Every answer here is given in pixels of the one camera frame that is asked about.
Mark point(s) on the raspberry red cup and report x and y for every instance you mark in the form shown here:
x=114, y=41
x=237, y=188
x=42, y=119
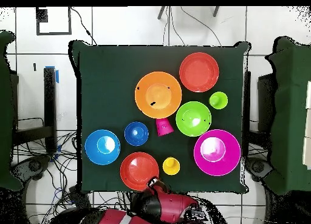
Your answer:
x=164, y=128

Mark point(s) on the green clothed side table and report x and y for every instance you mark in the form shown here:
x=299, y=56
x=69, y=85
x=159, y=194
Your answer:
x=289, y=112
x=4, y=112

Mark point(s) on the green bowl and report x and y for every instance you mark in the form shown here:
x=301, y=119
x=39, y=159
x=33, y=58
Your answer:
x=193, y=114

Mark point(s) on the black power brick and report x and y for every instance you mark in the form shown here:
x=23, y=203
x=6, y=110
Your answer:
x=80, y=197

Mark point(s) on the yellow cup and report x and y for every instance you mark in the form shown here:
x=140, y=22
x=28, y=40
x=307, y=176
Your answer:
x=171, y=165

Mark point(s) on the light blue bowl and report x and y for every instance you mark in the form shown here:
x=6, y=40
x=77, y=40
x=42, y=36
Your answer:
x=102, y=147

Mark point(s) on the dark green table cloth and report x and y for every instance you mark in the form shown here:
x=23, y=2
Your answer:
x=102, y=88

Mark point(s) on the grey tripod leg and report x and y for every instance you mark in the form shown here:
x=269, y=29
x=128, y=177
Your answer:
x=216, y=11
x=161, y=13

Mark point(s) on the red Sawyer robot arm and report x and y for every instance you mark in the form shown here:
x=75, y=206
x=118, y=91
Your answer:
x=175, y=207

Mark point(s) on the large orange bowl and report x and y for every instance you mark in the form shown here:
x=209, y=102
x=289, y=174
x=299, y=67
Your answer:
x=158, y=88

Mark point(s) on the small dark blue bowl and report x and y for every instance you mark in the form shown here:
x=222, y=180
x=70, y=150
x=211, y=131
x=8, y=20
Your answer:
x=136, y=133

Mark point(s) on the white box stack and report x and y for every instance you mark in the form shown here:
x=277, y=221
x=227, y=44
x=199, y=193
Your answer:
x=308, y=148

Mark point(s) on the black square floor frame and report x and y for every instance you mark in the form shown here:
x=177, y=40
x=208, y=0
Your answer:
x=70, y=20

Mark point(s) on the large pink bowl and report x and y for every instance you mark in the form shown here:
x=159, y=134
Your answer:
x=217, y=152

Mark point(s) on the black pedestal foot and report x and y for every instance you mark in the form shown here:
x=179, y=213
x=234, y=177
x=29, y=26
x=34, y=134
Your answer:
x=258, y=168
x=34, y=165

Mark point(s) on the light green cup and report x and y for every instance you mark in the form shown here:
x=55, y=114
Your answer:
x=218, y=100

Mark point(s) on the red-orange bowl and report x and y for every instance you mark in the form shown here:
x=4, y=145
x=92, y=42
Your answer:
x=139, y=171
x=199, y=72

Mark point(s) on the blue tape strip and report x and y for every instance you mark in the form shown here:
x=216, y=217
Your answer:
x=57, y=76

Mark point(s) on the black metal stand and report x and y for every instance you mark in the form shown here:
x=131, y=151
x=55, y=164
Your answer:
x=49, y=107

